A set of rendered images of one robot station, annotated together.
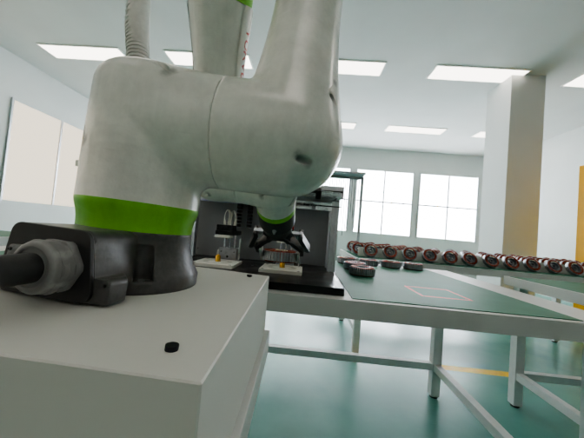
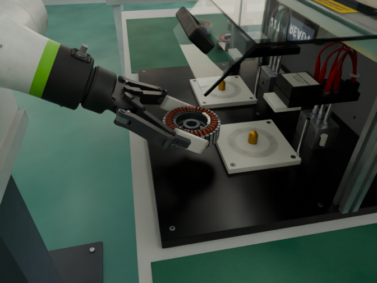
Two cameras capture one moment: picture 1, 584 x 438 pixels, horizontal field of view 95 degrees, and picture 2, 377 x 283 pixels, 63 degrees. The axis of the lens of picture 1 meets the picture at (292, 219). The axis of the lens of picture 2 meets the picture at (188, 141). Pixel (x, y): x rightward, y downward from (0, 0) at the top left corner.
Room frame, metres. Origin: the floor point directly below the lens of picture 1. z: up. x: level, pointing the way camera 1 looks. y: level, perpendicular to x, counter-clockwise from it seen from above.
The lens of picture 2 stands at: (0.75, -0.45, 1.18)
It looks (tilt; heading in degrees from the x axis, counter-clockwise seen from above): 37 degrees down; 76
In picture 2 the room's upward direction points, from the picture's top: straight up
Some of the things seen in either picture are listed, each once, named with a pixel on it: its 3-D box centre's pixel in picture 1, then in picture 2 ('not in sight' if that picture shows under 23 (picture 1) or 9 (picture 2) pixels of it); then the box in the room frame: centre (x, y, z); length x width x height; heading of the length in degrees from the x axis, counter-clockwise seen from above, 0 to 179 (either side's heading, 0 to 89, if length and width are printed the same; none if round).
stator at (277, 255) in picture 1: (280, 255); (191, 126); (0.87, 0.03, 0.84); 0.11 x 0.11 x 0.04
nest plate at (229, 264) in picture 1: (217, 262); (221, 90); (1.02, 0.26, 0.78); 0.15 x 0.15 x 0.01; 87
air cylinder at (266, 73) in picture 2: (228, 254); (271, 79); (1.16, 0.26, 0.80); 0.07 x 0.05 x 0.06; 87
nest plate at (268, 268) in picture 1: (282, 268); (252, 144); (1.00, 0.02, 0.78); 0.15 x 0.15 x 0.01; 87
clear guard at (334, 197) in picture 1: (303, 201); (292, 30); (1.01, -0.04, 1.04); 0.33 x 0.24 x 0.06; 177
